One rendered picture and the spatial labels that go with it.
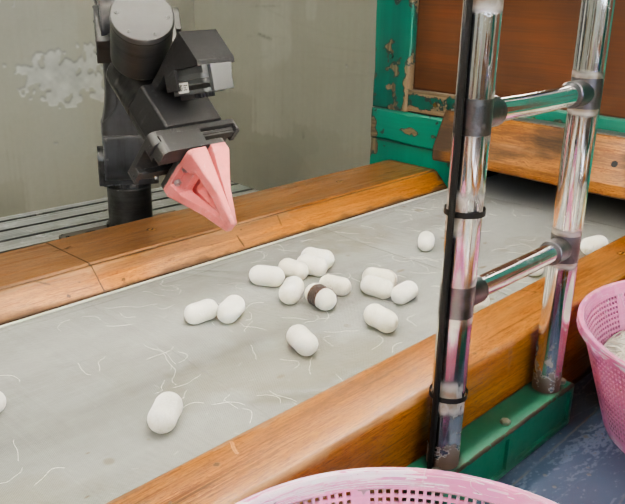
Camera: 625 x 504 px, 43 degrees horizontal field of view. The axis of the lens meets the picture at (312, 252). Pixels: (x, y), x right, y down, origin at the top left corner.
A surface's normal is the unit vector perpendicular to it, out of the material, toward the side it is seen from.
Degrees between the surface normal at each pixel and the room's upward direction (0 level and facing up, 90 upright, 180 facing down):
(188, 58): 91
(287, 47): 90
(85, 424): 0
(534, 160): 66
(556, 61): 90
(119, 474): 0
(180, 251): 45
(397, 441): 90
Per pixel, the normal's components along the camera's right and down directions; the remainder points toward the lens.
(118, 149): 0.28, 0.30
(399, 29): -0.69, 0.23
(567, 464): 0.02, -0.94
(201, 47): 0.49, -0.53
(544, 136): -0.63, -0.16
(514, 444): 0.72, 0.25
